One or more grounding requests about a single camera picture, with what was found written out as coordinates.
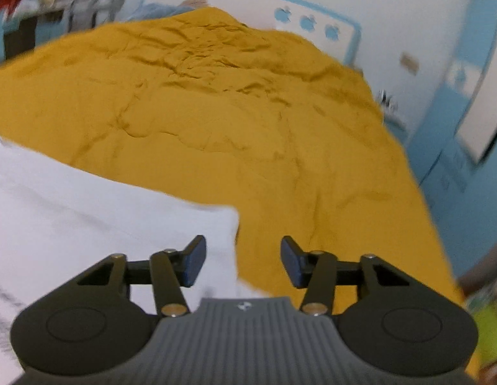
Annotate mustard yellow blanket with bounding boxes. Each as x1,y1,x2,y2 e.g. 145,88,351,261
0,7,482,378

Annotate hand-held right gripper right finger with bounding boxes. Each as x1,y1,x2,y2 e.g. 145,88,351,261
280,236,417,317

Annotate blue and white wardrobe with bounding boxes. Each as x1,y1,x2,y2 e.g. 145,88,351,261
409,0,497,279

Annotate wardrobe mirror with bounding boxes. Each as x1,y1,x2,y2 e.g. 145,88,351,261
459,0,497,165

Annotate black and white headphones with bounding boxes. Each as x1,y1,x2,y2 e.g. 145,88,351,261
377,90,398,113

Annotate grey trolley cart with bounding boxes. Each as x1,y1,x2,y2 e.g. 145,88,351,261
68,0,127,31

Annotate blue and white desk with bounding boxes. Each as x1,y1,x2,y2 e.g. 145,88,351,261
0,4,71,63

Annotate blue pillow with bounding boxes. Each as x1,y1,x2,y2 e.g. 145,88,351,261
126,0,209,21

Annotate green toy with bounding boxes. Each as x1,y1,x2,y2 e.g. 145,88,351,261
467,289,497,370

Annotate beige wall socket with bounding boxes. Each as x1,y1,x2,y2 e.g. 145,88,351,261
400,53,420,75

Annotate white long-sleeve sweatshirt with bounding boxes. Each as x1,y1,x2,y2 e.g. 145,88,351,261
0,132,241,385

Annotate white and blue headboard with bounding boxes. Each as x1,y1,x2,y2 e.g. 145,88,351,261
146,0,362,70

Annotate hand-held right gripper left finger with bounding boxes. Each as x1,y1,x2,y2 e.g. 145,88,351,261
72,235,209,317

